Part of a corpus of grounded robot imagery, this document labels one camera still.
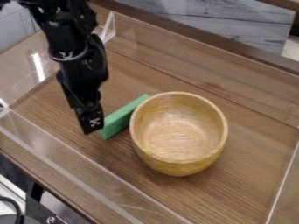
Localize green rectangular block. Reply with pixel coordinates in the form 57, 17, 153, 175
98, 94, 149, 140

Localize brown wooden bowl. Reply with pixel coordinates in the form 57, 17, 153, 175
129, 91, 229, 177

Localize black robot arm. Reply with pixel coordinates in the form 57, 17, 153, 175
17, 0, 107, 134

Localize black table leg frame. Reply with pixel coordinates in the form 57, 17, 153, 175
25, 182, 66, 224

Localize clear acrylic corner bracket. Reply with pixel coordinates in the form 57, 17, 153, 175
93, 12, 115, 44

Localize black cable under table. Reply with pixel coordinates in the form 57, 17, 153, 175
0, 195, 23, 224

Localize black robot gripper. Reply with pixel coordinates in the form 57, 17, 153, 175
47, 34, 107, 135

